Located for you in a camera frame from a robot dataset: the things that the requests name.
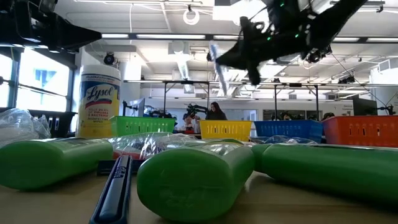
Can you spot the yellow plastic basket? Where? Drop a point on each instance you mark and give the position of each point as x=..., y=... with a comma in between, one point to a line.
x=224, y=130

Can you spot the blue white toothbrush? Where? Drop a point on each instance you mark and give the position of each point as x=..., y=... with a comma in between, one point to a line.
x=222, y=77

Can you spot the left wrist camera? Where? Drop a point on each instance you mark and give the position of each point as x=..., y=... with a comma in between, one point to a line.
x=48, y=5

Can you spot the cotton pads and swabs bag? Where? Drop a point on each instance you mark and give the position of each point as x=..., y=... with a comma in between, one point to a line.
x=17, y=126

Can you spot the black plastic basket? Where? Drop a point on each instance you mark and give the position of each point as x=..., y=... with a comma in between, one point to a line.
x=62, y=123

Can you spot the black ceiling camera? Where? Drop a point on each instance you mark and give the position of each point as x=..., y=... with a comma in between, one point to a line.
x=209, y=56
x=109, y=59

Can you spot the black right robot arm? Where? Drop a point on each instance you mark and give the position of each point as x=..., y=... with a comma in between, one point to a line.
x=335, y=18

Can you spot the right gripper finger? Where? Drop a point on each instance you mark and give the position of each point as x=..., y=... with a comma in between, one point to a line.
x=248, y=40
x=253, y=67

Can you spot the person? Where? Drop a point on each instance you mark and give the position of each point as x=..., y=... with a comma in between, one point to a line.
x=215, y=112
x=328, y=116
x=286, y=115

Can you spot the red white toothbrush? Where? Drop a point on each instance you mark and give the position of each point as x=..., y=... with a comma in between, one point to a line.
x=127, y=154

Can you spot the orange plastic basket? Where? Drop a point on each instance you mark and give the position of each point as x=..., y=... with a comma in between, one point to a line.
x=357, y=130

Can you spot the Lysol wipes canister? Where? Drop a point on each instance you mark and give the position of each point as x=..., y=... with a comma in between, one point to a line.
x=99, y=99

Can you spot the green white toothbrush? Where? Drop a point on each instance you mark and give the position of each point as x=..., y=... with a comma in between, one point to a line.
x=168, y=140

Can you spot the long ceiling light strip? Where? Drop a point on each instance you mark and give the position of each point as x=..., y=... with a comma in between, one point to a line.
x=171, y=36

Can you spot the background dark monitor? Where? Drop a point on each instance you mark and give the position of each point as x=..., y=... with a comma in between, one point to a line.
x=363, y=107

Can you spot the background black rig frame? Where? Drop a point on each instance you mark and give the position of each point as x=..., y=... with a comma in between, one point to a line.
x=186, y=82
x=295, y=84

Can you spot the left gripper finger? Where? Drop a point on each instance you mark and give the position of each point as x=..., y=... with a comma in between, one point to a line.
x=68, y=26
x=71, y=40

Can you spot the blue plastic basket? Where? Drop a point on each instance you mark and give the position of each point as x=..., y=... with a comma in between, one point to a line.
x=289, y=130

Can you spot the green plastic basket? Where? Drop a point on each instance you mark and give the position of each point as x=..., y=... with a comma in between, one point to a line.
x=140, y=126

